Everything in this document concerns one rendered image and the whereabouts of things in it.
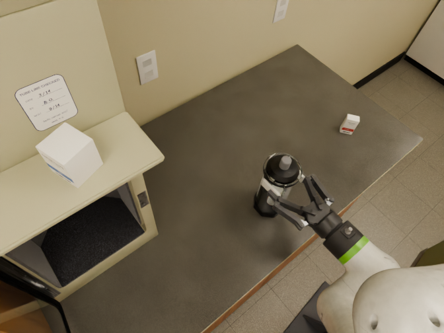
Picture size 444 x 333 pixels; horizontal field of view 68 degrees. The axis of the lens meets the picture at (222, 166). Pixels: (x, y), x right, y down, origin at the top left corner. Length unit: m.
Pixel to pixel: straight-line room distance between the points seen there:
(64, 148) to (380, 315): 0.43
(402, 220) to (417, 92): 1.29
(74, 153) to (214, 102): 0.96
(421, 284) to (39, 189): 0.50
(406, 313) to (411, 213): 2.11
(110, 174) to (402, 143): 1.19
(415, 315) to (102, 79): 0.49
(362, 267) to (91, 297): 0.72
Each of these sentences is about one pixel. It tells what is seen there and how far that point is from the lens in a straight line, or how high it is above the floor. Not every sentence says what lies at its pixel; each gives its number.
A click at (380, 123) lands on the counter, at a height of 0.94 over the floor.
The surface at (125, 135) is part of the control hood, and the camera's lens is 0.53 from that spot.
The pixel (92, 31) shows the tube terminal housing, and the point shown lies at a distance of 0.47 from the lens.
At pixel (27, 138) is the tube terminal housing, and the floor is 1.55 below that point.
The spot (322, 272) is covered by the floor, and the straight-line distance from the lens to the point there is 2.12.
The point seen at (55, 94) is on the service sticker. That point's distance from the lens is 0.50.
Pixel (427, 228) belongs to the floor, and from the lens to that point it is 2.55.
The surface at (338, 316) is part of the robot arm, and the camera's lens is 0.82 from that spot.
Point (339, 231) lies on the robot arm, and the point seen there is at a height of 1.16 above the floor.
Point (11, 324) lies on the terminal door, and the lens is 0.69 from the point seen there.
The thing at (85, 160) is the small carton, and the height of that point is 1.55.
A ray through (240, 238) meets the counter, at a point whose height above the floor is 0.94.
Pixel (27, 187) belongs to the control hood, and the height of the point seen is 1.51.
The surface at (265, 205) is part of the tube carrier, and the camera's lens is 1.03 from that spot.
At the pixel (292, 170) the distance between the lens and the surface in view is 0.91.
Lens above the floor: 1.92
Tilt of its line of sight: 57 degrees down
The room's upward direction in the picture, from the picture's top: 7 degrees clockwise
